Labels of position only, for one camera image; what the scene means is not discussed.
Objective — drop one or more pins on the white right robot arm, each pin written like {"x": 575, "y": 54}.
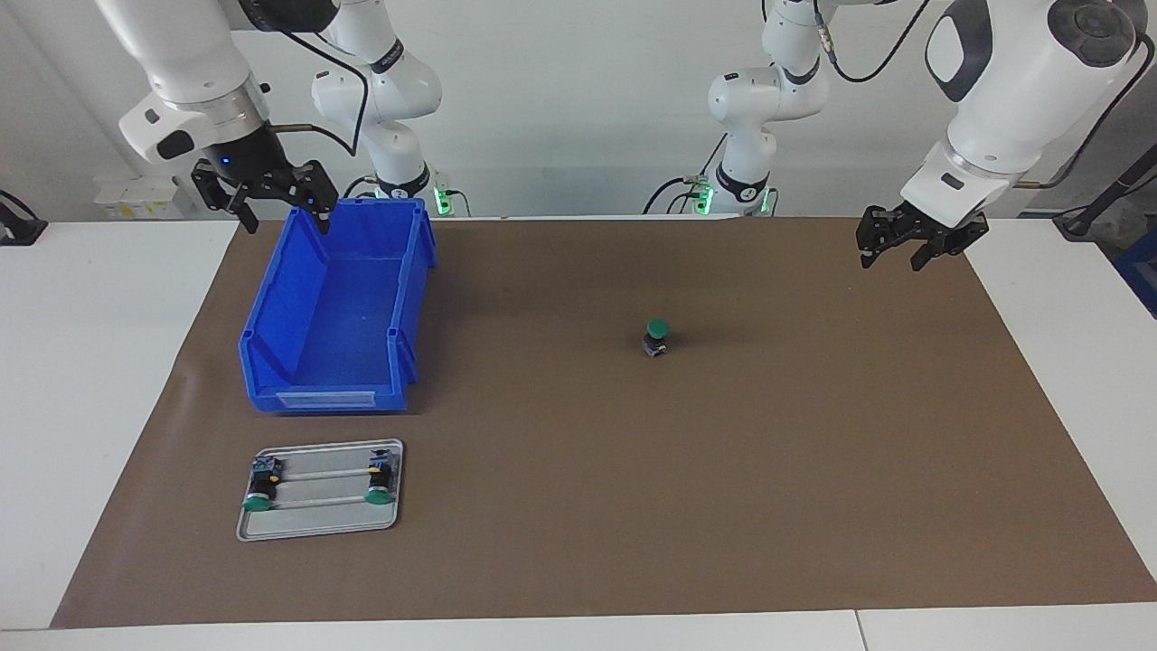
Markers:
{"x": 181, "y": 54}

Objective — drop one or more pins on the thin metal rod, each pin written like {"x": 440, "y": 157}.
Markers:
{"x": 325, "y": 474}
{"x": 321, "y": 499}

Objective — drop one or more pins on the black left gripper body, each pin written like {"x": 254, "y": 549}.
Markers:
{"x": 931, "y": 226}

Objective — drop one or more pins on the black stand pole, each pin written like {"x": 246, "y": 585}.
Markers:
{"x": 1107, "y": 194}

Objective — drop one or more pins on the brown table mat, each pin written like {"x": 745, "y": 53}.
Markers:
{"x": 578, "y": 497}

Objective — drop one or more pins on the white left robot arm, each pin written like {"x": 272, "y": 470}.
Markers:
{"x": 1021, "y": 90}

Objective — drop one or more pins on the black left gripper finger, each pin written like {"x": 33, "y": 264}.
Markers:
{"x": 967, "y": 246}
{"x": 872, "y": 237}

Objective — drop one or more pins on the black clamp mount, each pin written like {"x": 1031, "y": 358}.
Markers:
{"x": 18, "y": 231}

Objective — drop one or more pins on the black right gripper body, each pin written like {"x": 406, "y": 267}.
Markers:
{"x": 249, "y": 163}

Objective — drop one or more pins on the blue crate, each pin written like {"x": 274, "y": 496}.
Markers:
{"x": 1141, "y": 271}

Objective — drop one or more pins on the green push button switch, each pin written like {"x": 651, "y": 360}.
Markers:
{"x": 657, "y": 333}
{"x": 380, "y": 484}
{"x": 260, "y": 488}

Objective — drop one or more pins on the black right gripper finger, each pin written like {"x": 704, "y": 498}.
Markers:
{"x": 226, "y": 194}
{"x": 307, "y": 188}

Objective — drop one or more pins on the silver metal tray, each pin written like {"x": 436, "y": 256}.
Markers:
{"x": 316, "y": 524}

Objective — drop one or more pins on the white wall box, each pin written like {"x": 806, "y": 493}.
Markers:
{"x": 136, "y": 199}

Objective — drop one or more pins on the blue plastic storage bin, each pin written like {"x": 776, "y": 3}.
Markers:
{"x": 343, "y": 334}

